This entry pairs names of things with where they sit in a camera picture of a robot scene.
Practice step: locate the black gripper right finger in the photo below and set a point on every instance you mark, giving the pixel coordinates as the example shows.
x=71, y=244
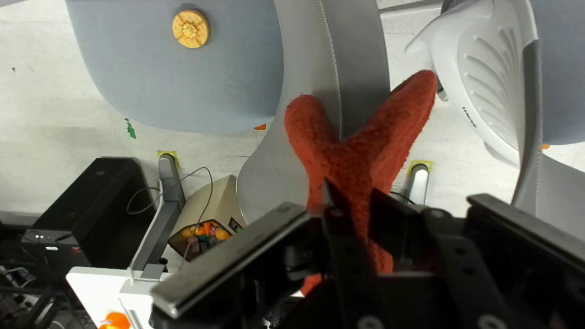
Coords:
x=416, y=294

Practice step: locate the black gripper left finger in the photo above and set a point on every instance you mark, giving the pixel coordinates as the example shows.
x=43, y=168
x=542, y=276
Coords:
x=350, y=266

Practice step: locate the orange towel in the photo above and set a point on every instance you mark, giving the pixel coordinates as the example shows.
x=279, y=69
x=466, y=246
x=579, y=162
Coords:
x=369, y=159

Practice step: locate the near grey office chair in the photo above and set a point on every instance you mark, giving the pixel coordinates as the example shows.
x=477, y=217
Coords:
x=488, y=56

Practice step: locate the grey office chair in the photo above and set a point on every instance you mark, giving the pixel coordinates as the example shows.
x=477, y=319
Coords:
x=488, y=56
x=261, y=54

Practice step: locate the far grey office chair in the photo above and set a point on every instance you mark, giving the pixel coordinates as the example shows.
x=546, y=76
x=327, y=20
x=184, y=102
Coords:
x=261, y=54

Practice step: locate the cardboard box with fruit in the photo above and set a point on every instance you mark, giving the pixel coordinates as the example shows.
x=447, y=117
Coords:
x=210, y=217

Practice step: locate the orange flat item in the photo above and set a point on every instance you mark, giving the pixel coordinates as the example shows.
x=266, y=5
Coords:
x=116, y=319

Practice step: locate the white long work table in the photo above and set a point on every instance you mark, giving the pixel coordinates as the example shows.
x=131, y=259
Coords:
x=104, y=290

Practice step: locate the black box on floor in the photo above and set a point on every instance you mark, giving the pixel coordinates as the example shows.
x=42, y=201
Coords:
x=100, y=217

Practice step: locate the round wooden disc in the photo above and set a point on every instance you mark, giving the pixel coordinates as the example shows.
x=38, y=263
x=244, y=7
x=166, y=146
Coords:
x=191, y=27

